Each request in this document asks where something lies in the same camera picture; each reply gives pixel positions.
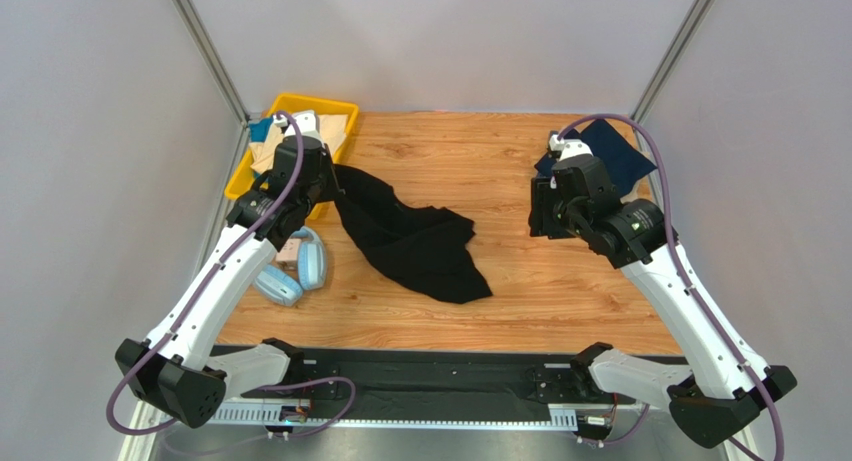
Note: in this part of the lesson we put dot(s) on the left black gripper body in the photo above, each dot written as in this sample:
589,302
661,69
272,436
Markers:
326,187

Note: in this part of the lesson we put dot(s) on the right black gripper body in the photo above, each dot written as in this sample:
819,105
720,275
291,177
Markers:
542,209

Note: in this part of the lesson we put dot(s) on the black t shirt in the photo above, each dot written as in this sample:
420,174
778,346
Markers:
422,249

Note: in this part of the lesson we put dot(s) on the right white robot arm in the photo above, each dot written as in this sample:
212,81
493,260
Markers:
724,385

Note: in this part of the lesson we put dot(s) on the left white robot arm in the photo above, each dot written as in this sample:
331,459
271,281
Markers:
172,368

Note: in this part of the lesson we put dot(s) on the folded navy t shirt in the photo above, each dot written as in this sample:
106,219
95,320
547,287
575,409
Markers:
624,164

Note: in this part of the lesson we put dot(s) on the cream t shirt in tray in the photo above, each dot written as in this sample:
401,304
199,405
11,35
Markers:
332,129

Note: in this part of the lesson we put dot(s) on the teal t shirt in tray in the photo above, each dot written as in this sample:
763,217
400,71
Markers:
259,129

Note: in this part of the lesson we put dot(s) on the small pink box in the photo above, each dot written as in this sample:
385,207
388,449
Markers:
287,258

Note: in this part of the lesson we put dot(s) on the yellow plastic tray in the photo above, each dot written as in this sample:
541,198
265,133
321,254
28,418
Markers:
243,177

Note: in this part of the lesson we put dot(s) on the light blue headphones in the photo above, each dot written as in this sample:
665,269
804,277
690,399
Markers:
287,287

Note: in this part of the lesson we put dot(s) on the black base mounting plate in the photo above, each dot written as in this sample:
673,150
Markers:
394,385

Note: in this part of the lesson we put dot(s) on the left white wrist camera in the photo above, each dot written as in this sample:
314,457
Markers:
308,124

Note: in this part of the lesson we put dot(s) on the aluminium frame rail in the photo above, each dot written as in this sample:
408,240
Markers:
205,45

